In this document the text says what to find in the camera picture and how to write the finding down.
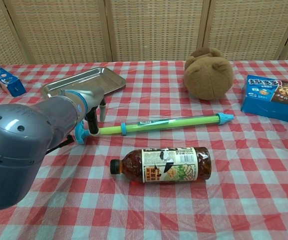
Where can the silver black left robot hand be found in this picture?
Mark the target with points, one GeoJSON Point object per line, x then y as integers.
{"type": "Point", "coordinates": [93, 96]}

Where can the green blue water squirter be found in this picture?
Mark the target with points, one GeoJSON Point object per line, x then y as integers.
{"type": "Point", "coordinates": [158, 125]}

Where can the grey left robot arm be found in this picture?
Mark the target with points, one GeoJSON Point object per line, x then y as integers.
{"type": "Point", "coordinates": [14, 155]}

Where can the red white checkered tablecloth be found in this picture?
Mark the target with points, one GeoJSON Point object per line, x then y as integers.
{"type": "Point", "coordinates": [143, 212]}

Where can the rectangular stainless steel tray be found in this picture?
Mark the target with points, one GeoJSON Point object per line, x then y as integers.
{"type": "Point", "coordinates": [108, 81]}

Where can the bamboo folding screen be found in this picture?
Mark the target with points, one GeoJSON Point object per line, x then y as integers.
{"type": "Point", "coordinates": [148, 30]}

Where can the blue Oreo cookie box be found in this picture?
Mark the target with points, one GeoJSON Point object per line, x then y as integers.
{"type": "Point", "coordinates": [5, 80]}

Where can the brown tea bottle with label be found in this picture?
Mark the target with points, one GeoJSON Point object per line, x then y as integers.
{"type": "Point", "coordinates": [163, 166]}

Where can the brown plush capybara toy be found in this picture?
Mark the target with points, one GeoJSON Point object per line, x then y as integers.
{"type": "Point", "coordinates": [208, 77]}

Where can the blue chocolate chip cookie box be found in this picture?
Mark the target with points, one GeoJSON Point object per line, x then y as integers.
{"type": "Point", "coordinates": [271, 100]}

